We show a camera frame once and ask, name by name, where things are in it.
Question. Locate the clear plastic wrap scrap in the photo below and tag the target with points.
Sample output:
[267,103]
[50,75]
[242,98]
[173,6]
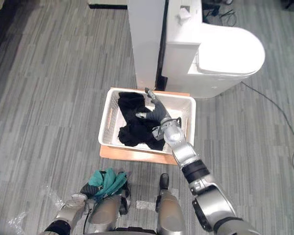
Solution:
[54,195]
[145,204]
[16,221]

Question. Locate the dark robot torso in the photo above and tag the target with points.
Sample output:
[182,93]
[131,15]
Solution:
[127,231]

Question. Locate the white upright panel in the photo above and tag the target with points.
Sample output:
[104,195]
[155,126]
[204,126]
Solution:
[145,41]

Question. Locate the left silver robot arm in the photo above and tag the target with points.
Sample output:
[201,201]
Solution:
[68,213]

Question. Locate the black cloth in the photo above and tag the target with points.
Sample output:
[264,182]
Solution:
[134,122]

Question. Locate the silver robot leg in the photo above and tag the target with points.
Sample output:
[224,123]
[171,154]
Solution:
[105,211]
[170,213]

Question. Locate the right dark robot foot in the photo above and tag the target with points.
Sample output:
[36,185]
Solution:
[164,180]

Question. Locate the white stand with black base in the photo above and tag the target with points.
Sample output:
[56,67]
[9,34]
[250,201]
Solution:
[107,3]

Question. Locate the orange flat board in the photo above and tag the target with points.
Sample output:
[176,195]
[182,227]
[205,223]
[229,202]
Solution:
[137,155]

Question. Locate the white crumpled tissue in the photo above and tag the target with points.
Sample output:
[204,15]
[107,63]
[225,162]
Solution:
[183,14]

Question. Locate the left silver robot leg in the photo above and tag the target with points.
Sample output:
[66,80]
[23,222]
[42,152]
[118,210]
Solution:
[105,211]

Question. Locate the right silver robot leg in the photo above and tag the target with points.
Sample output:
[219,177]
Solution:
[170,213]

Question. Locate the white plastic laundry basket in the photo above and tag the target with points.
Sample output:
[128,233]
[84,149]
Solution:
[112,117]

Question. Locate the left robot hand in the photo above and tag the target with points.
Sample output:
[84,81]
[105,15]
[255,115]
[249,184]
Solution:
[89,189]

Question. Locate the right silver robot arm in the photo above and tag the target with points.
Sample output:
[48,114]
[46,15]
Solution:
[203,186]

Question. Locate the white toilet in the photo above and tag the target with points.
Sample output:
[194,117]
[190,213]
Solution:
[218,54]

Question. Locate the teal cloth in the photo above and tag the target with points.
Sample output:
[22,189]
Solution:
[109,182]

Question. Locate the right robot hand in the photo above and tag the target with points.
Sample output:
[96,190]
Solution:
[160,111]

